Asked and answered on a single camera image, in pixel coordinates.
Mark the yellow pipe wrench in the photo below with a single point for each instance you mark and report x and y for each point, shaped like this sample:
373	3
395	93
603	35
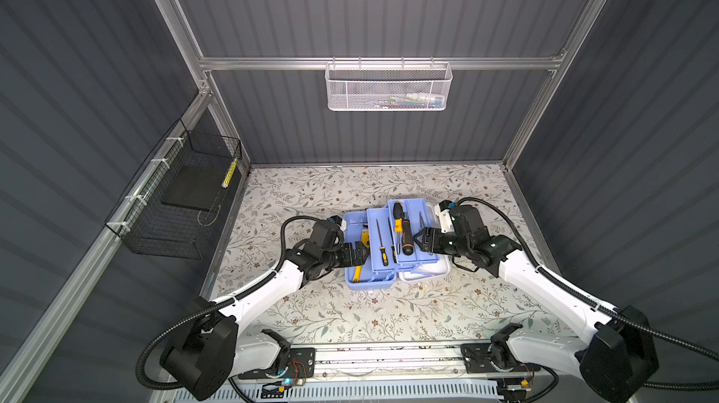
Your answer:
362	252

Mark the black wire basket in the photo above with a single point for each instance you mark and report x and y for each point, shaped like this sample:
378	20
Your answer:
148	227

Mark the stubby black orange screwdriver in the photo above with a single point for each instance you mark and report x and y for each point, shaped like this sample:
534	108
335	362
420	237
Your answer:
407	238

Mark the floral table mat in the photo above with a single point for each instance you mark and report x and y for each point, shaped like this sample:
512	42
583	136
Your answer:
279	204

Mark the yellow black handled screwdriver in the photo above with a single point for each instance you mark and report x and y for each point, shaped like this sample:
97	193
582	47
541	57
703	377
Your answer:
398	216

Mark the white wire mesh basket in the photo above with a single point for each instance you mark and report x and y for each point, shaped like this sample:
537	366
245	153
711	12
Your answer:
351	85

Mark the pens in white basket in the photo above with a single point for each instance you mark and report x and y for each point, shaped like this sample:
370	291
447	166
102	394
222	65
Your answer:
426	101

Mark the slim yellow black screwdriver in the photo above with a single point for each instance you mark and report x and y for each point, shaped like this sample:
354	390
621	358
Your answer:
393	248

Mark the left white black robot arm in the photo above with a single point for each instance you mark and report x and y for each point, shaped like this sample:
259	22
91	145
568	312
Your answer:
247	313

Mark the white blue tool box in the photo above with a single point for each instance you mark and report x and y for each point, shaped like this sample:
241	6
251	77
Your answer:
385	231

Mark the black pad in basket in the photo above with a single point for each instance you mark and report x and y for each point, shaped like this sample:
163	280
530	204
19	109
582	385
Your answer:
196	188

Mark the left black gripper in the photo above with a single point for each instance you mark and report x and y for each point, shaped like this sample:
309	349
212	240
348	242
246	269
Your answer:
349	260

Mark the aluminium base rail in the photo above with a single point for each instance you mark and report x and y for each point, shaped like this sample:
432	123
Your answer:
387	361

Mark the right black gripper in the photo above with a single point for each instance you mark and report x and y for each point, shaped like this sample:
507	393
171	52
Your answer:
429	234

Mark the thin black screwdriver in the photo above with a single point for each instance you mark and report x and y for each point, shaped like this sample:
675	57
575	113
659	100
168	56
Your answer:
383	252

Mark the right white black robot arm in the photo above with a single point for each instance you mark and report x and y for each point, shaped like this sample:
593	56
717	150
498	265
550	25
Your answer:
609	349

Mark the yellow marker pen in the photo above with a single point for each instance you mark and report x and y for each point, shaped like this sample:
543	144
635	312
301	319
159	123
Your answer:
230	173

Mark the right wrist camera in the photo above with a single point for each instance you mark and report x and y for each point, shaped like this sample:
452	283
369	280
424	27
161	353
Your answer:
442	211

